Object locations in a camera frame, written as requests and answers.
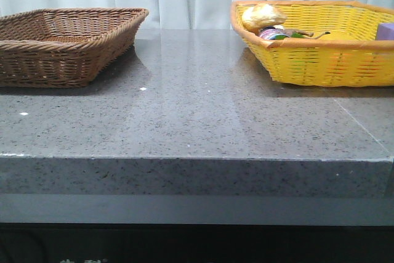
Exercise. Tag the yellow fruit with stem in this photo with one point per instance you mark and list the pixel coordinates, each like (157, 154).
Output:
(337, 36)

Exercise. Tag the yellow woven basket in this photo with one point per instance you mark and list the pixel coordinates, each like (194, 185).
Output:
(314, 62)

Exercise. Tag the purple foam block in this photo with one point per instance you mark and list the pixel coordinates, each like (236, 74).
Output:
(385, 32)

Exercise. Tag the beige bread roll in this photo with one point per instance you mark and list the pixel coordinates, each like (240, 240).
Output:
(261, 16)

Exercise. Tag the green leaf item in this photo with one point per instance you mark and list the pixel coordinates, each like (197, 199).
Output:
(294, 35)

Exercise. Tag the brown wicker basket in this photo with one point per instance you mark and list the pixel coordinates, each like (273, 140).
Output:
(64, 48)

